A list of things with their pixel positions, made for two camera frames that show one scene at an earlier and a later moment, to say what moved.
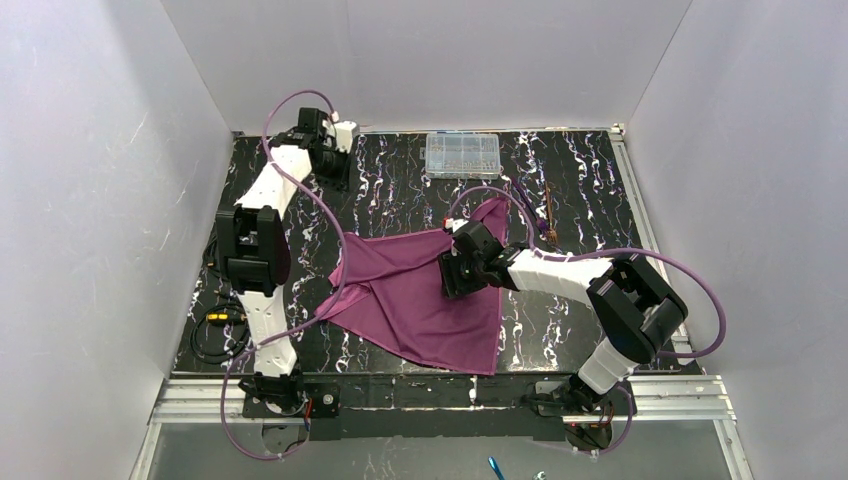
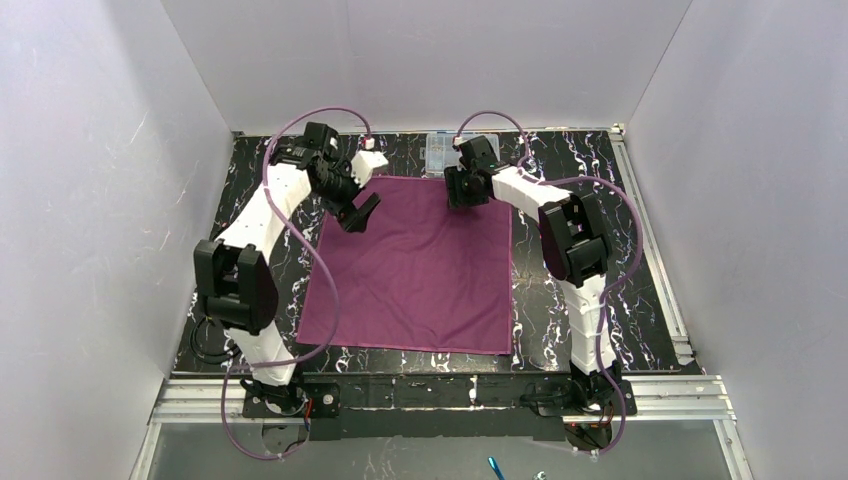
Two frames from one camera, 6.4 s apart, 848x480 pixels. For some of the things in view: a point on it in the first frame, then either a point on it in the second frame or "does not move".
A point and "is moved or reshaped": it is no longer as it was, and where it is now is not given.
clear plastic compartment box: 466,156 does not move
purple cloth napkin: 389,291 is moved or reshaped
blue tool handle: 494,465 does not move
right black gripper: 454,275 → 456,192
